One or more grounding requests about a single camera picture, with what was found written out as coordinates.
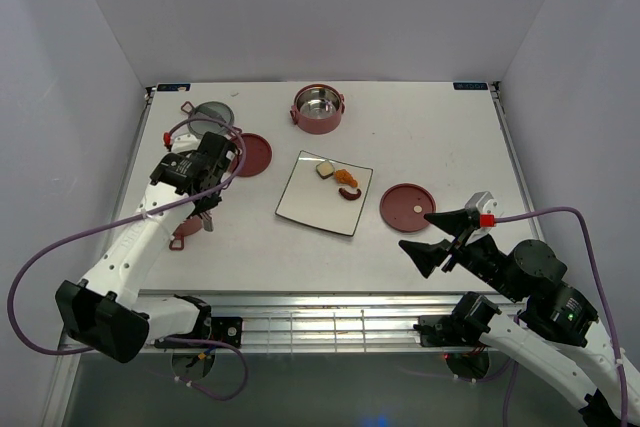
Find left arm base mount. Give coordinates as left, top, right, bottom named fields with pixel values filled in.
left=148, top=296, right=244, bottom=349

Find dark red sausage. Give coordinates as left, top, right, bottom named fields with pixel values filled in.
left=338, top=187, right=362, bottom=201

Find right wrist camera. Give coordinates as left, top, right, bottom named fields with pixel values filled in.
left=465, top=191, right=504, bottom=244

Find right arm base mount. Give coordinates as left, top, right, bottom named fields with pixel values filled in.
left=413, top=310, right=502, bottom=347

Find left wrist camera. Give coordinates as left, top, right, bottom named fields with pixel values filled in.
left=163, top=132, right=200, bottom=153

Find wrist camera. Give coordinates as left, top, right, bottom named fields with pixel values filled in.
left=163, top=132, right=200, bottom=153
left=465, top=191, right=504, bottom=244

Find dark red lid right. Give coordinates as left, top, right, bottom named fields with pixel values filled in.
left=379, top=183, right=436, bottom=233

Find pink bowl rear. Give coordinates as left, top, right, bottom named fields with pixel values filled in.
left=289, top=83, right=345, bottom=135

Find pink bowl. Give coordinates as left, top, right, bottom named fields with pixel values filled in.
left=168, top=216, right=203, bottom=251
left=289, top=83, right=345, bottom=135

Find dark red inner lid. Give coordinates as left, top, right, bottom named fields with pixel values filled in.
left=238, top=133, right=272, bottom=177

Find orange fried chicken piece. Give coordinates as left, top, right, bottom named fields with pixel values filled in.
left=334, top=169, right=358, bottom=188

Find dark red lid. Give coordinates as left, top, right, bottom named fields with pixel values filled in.
left=379, top=183, right=436, bottom=233
left=238, top=133, right=272, bottom=177

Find aluminium frame rail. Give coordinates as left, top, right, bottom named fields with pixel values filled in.
left=133, top=292, right=462, bottom=354

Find grey lunch box lid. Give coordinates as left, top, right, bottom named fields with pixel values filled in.
left=180, top=101, right=235, bottom=138

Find pink bowl front left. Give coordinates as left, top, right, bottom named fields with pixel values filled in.
left=168, top=216, right=203, bottom=251

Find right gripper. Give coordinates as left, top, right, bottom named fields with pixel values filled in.
left=397, top=207, right=524, bottom=302

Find sushi roll yellow top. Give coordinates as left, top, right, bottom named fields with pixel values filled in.
left=315, top=160, right=335, bottom=179

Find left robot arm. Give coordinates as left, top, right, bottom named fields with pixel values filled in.
left=55, top=133, right=240, bottom=363

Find white square plate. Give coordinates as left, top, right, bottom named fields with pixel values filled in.
left=275, top=150, right=374, bottom=237

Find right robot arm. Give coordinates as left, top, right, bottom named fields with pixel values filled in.
left=399, top=208, right=639, bottom=426

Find metal tongs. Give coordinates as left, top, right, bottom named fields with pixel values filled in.
left=200, top=211, right=214, bottom=232

